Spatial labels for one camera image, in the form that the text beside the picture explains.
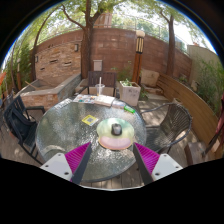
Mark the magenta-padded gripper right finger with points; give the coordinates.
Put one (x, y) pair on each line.
(163, 164)

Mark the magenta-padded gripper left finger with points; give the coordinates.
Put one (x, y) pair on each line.
(60, 163)

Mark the grey computer mouse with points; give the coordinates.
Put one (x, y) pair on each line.
(116, 129)

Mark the green and pink mouse pad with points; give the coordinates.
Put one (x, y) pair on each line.
(115, 143)

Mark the brown wicker chair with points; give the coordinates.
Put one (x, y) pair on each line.
(176, 120)

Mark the yellow square card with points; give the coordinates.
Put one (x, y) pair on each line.
(90, 120)

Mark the black bag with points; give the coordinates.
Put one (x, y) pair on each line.
(18, 121)

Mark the black and white patterned leaflet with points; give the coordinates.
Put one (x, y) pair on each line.
(65, 102)

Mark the small green object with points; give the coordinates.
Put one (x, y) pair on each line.
(129, 109)

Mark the stone raised bed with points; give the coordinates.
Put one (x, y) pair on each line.
(50, 95)

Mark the curved wooden bench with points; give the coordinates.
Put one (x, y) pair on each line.
(186, 96)

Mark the black metal chair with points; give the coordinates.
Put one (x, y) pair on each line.
(20, 103)

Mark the pale thin booklet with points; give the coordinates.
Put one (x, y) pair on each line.
(119, 104)

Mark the white square planter with plants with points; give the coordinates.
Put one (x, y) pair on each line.
(130, 95)

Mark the pale stone block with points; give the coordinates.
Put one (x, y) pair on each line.
(150, 78)

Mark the dark slatted wooden chair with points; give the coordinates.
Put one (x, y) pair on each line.
(110, 78)

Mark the thin curved tree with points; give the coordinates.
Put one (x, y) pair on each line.
(33, 60)

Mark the slim leaning tree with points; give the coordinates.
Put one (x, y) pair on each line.
(171, 50)

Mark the large forked tree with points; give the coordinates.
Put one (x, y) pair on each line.
(86, 50)

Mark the wooden garden lamp post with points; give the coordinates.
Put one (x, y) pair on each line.
(137, 63)

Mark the grey wall box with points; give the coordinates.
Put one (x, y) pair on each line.
(97, 65)

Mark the wall lamp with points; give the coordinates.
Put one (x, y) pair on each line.
(76, 47)
(36, 58)

